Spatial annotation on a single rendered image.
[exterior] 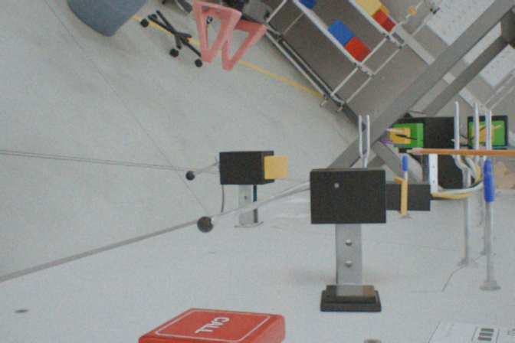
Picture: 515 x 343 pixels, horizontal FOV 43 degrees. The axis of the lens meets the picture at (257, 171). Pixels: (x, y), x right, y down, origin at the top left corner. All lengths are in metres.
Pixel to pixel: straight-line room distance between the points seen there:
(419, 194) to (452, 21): 7.93
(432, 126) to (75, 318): 0.84
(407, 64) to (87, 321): 8.08
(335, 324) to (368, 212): 0.11
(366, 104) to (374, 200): 8.01
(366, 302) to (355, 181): 0.09
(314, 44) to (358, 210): 8.43
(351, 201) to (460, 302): 0.10
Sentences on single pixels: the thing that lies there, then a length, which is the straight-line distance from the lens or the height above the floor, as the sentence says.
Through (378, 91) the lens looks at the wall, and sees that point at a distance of 8.47.
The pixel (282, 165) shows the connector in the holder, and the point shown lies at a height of 1.02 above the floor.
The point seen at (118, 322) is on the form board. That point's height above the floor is 0.99.
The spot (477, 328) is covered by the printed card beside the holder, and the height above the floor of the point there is 1.15.
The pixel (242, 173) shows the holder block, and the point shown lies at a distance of 0.84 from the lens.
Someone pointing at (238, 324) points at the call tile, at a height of 1.10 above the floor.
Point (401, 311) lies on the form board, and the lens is 0.45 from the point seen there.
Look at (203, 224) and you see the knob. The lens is 0.51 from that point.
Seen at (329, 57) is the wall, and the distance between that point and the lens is 8.78.
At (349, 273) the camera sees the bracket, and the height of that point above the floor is 1.09.
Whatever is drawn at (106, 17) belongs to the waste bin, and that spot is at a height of 0.12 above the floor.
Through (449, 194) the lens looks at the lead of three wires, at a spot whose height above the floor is 1.18.
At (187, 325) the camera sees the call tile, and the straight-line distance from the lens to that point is 0.30.
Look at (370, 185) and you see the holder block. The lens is 0.48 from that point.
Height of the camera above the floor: 1.24
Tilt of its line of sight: 17 degrees down
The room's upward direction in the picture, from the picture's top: 44 degrees clockwise
